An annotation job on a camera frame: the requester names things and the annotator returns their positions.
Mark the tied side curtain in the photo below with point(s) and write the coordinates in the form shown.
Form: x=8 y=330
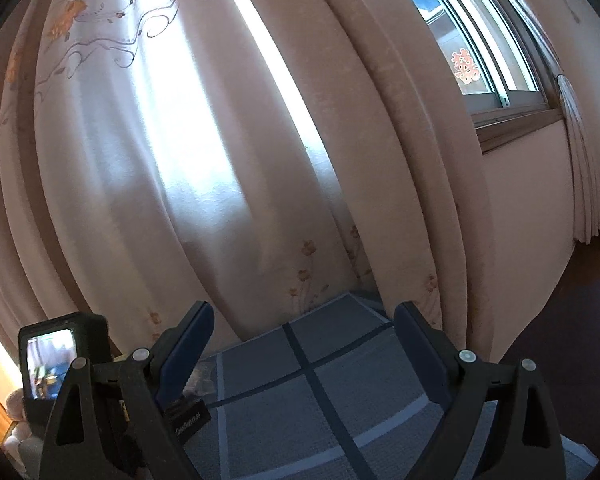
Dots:
x=585 y=178

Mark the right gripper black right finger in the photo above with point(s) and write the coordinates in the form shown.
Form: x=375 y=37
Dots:
x=524 y=440

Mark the floral beige curtain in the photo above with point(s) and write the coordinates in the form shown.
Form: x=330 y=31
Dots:
x=262 y=155

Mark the sliding window frame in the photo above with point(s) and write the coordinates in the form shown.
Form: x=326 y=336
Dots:
x=497 y=64

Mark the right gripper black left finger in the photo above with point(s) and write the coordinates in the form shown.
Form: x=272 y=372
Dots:
x=110 y=419

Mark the pink trimmed white towel roll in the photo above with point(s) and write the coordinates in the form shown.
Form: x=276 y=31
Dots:
x=21 y=429

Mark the clear bag of cotton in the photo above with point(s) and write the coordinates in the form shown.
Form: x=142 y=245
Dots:
x=200 y=382

